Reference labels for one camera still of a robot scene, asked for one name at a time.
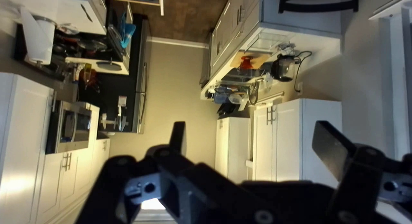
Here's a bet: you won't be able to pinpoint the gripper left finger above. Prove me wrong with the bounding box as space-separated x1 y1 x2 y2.
76 122 274 224

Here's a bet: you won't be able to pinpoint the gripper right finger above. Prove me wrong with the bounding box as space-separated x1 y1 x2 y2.
312 120 412 224

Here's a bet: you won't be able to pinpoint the white cabinets over sink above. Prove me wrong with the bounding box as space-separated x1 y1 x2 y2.
215 98 343 188

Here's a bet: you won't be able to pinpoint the dish rack with dishes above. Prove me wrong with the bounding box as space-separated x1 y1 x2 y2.
206 82 252 111

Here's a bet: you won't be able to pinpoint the kitchen tap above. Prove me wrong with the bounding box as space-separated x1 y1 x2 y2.
247 77 265 106

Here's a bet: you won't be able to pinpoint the steel microwave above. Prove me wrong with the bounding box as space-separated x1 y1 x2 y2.
46 100 92 154

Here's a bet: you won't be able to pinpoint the wooden cutting board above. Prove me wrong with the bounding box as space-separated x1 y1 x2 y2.
230 51 275 70

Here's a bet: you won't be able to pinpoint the white range hood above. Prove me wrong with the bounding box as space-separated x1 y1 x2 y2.
65 57 130 75

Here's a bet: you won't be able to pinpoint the clear plastic container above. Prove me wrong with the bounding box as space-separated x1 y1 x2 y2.
244 32 291 53

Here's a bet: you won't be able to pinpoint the white cabinets under sink counter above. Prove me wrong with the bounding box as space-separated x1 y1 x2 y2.
209 0 342 89

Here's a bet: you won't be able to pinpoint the blue towel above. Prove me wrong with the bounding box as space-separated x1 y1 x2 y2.
120 12 136 49

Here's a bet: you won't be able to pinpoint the black chair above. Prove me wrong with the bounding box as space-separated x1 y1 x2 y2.
278 0 360 14

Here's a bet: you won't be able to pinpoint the stove with pans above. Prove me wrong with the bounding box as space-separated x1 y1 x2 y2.
51 0 133 77

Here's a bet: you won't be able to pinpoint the white cabinets beside microwave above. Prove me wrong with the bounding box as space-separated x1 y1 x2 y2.
0 72 111 224

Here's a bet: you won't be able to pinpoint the paper towel roll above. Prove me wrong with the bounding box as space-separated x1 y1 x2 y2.
20 8 57 66

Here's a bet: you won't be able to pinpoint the white cabinets beside stove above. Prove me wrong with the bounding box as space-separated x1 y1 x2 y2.
0 0 107 35

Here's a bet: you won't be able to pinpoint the black cable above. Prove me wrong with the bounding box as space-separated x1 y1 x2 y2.
293 50 313 93

